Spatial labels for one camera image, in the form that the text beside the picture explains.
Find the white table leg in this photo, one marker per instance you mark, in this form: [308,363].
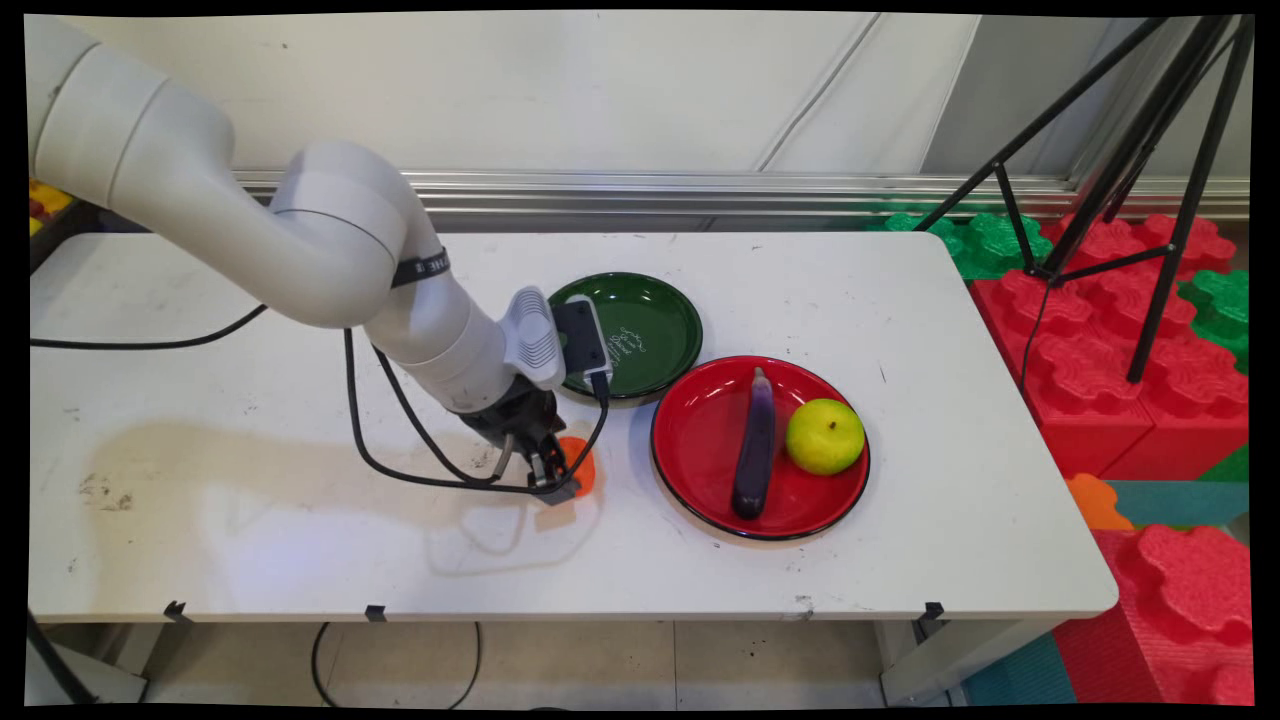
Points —
[950,655]

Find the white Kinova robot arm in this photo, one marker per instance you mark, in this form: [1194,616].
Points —
[330,240]

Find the red plate black rim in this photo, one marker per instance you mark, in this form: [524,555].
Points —
[700,440]

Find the green foam block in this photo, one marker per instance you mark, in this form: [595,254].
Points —
[1222,310]
[985,245]

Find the yellow-green toy apple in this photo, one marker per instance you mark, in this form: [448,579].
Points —
[825,436]

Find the low red foam block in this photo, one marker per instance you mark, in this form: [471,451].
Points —
[1180,610]

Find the orange foam piece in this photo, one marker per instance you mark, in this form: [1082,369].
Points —
[1095,502]

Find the black tripod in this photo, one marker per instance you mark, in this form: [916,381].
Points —
[1150,150]

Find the dark green plate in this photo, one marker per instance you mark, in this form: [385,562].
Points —
[650,335]

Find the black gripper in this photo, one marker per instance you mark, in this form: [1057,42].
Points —
[515,420]

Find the grey table leg frame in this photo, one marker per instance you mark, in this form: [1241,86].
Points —
[90,665]

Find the purple toy eggplant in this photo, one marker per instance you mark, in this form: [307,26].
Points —
[755,450]

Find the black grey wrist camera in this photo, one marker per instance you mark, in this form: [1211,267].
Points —
[582,338]

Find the silver metal wall rail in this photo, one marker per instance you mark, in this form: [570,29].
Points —
[800,192]

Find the white ribbed camera mount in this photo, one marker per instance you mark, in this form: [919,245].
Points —
[535,338]

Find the teal foam mat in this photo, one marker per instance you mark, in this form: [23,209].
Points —
[1185,502]
[1020,675]

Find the small green foam wedge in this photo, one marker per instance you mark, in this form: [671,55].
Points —
[1230,468]

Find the orange toy fruit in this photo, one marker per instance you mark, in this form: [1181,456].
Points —
[582,465]

